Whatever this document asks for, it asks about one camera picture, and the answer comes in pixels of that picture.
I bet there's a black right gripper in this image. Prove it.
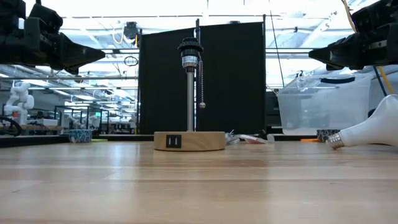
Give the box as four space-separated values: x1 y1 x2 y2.
308 21 398 72

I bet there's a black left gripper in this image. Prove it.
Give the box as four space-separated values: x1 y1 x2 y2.
0 17 106 76

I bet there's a clear plastic storage bin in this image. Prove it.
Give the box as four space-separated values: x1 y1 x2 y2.
276 73 373 136

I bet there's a black ceiling-hung device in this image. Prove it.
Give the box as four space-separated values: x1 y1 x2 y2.
123 21 140 47

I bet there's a blue patterned tape roll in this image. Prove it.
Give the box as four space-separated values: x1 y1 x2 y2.
68 129 93 144

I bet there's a black room divider panel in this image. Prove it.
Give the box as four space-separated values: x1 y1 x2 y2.
138 27 197 134
195 14 267 135

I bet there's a long black cable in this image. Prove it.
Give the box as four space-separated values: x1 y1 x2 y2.
372 65 388 97

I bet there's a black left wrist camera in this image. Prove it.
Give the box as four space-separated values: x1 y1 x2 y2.
27 0 64 34

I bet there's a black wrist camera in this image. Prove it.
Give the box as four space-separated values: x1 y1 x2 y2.
351 0 398 34
27 0 64 34

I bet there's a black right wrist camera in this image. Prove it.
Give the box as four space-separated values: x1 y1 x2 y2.
351 0 398 34

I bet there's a thin black hanging cable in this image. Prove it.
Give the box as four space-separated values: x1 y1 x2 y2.
269 11 285 88

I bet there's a black metal table frame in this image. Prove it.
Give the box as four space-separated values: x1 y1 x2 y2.
0 133 327 148

